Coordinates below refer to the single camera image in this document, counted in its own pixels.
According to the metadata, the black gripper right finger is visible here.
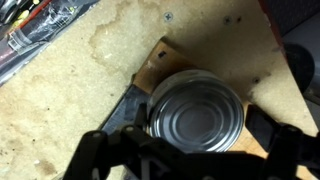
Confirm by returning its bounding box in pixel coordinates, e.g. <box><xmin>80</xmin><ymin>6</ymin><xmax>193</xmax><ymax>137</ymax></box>
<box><xmin>244</xmin><ymin>103</ymin><xmax>320</xmax><ymax>180</ymax></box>

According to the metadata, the black flat metal bar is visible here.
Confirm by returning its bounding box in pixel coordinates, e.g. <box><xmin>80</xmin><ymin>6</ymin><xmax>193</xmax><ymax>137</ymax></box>
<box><xmin>99</xmin><ymin>83</ymin><xmax>152</xmax><ymax>134</ymax></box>

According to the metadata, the wooden cutting board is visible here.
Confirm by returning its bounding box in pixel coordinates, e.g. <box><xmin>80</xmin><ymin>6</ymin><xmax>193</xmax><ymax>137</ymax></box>
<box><xmin>131</xmin><ymin>38</ymin><xmax>319</xmax><ymax>180</ymax></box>

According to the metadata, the clear plastic bag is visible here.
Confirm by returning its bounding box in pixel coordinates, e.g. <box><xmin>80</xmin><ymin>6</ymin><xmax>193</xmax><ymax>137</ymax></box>
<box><xmin>0</xmin><ymin>0</ymin><xmax>101</xmax><ymax>88</ymax></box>

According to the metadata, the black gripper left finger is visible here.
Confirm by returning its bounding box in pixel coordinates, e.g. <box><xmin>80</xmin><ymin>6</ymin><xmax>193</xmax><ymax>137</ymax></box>
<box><xmin>62</xmin><ymin>102</ymin><xmax>162</xmax><ymax>180</ymax></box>

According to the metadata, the silver tin can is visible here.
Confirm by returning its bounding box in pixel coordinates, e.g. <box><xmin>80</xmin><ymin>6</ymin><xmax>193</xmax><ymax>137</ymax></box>
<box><xmin>148</xmin><ymin>69</ymin><xmax>246</xmax><ymax>154</ymax></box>

